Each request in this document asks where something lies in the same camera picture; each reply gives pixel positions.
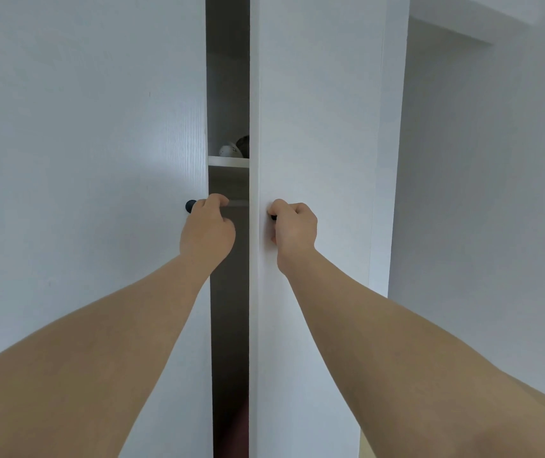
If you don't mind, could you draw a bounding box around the person's right hand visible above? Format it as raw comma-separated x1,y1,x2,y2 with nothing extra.
267,198,319,275

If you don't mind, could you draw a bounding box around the person's left hand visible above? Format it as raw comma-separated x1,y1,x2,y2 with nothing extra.
179,193,237,273

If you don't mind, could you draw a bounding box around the white wardrobe door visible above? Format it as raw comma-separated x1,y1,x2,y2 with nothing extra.
248,0,388,458
0,0,214,458

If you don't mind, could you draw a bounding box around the person's right forearm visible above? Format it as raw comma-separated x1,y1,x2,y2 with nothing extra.
278,250,545,458

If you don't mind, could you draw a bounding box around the person's left forearm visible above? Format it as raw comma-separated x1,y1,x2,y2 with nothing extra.
0,254,212,458

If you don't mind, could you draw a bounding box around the white wardrobe shelf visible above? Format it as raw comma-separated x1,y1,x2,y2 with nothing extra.
208,156,250,169

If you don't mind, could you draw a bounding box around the white wardrobe side panel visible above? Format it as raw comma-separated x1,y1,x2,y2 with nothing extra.
368,0,411,299

